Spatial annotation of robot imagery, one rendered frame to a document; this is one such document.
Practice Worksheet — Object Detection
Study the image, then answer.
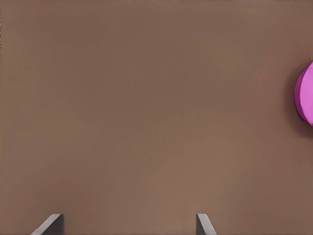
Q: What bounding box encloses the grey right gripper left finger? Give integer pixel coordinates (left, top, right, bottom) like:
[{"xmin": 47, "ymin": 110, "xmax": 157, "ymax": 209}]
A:
[{"xmin": 30, "ymin": 213, "xmax": 65, "ymax": 235}]

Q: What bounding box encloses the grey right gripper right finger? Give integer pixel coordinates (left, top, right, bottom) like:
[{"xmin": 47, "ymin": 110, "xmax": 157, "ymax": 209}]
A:
[{"xmin": 196, "ymin": 213, "xmax": 218, "ymax": 235}]

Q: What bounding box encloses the round pink tray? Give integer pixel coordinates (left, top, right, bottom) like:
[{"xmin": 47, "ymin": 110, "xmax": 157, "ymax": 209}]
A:
[{"xmin": 294, "ymin": 60, "xmax": 313, "ymax": 127}]

